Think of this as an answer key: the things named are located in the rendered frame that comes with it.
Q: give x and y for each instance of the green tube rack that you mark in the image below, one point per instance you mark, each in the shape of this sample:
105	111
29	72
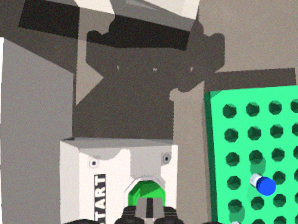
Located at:
274	117

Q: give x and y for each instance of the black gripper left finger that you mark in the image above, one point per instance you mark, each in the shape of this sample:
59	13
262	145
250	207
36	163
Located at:
142	214

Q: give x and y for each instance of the blue-capped tube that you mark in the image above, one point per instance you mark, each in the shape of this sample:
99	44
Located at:
263	184

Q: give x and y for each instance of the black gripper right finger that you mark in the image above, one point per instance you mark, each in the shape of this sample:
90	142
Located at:
157	213

